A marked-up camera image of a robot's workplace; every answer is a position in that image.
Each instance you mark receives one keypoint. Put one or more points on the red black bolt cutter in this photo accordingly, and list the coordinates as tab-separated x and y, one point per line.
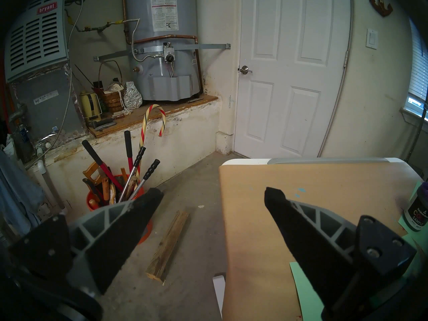
98	161

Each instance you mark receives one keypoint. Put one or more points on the orange plastic bucket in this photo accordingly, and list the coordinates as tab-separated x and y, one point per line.
145	230

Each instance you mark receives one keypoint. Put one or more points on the white light switch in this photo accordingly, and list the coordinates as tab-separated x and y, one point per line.
371	38

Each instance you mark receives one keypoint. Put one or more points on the brown wooden ledge board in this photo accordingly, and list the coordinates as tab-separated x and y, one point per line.
140	118

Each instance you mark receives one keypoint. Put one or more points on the striped candy cane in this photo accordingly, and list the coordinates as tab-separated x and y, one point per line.
145	123

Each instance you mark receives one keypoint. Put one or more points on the blue cloth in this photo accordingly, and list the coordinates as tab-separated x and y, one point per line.
16	196

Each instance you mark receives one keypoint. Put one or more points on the brown anchor wall decoration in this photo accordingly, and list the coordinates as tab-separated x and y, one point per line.
381	4

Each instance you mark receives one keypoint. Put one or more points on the grey water heater tank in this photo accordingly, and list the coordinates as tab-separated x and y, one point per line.
167	73

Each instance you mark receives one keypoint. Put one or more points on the foil wrapped object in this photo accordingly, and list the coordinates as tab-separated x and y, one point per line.
132	96

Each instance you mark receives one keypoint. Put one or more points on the purple paint jar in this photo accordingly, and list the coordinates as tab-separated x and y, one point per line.
418	210

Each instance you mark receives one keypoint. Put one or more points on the metal door knob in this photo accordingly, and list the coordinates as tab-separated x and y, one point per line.
245	69

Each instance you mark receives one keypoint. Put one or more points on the grey bryant furnace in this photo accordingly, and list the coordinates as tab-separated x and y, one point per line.
36	49

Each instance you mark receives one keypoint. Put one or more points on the white window blinds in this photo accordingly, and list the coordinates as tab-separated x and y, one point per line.
418	66

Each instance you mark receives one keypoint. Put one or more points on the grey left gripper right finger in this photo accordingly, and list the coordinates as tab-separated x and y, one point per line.
307	236

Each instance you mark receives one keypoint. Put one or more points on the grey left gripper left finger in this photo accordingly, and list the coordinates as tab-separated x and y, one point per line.
113	236

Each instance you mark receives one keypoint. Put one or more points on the large green paper sheet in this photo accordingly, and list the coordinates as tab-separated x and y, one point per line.
304	290

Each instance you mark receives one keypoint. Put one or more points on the yellow gas pipe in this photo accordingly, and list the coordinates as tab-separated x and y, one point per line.
100	28

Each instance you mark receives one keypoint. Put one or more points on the white panel door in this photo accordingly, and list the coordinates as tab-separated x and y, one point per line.
287	89

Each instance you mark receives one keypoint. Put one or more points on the black grip silver tool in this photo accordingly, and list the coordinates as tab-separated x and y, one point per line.
137	166

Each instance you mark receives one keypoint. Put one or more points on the white pvc pipe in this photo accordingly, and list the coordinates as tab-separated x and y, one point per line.
46	180

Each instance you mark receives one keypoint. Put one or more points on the weathered wood plank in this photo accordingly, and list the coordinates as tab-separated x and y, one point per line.
169	245

